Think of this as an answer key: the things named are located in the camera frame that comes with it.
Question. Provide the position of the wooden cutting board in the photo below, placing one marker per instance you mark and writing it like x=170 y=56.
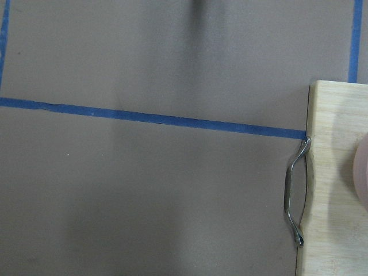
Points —
x=334 y=223

